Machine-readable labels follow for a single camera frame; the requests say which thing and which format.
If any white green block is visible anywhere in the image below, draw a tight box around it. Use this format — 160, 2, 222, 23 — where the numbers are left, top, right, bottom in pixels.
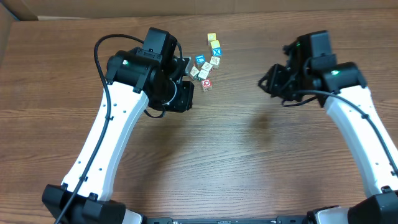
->
198, 70, 210, 80
189, 66, 200, 80

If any red circle block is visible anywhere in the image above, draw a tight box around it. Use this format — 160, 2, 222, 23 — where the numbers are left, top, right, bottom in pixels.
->
201, 79, 213, 91

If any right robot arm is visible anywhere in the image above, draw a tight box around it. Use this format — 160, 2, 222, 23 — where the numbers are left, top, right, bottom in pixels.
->
258, 30, 397, 223

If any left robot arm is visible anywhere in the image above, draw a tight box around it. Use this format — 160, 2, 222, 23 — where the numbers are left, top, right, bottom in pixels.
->
42, 27, 194, 224

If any blue picture block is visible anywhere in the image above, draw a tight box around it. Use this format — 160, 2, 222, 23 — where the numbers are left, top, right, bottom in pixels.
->
195, 54, 206, 68

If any white block centre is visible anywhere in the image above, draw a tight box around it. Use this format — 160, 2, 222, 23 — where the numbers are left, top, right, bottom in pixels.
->
201, 62, 213, 73

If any white block right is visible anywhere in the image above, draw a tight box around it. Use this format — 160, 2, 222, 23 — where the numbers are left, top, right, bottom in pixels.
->
210, 56, 221, 69

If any blue X block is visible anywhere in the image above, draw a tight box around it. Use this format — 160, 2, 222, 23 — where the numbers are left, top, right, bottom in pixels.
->
212, 47, 223, 58

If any yellow block near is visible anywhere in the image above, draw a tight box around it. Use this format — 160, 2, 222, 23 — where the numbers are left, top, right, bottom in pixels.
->
210, 40, 221, 49

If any yellow block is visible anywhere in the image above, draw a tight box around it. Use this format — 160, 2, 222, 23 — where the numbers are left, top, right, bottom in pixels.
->
207, 33, 216, 45
210, 40, 221, 49

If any yellow block far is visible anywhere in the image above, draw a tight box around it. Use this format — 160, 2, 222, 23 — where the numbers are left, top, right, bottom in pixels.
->
207, 33, 216, 45

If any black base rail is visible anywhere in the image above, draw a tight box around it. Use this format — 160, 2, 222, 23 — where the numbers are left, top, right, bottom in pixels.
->
142, 215, 312, 224

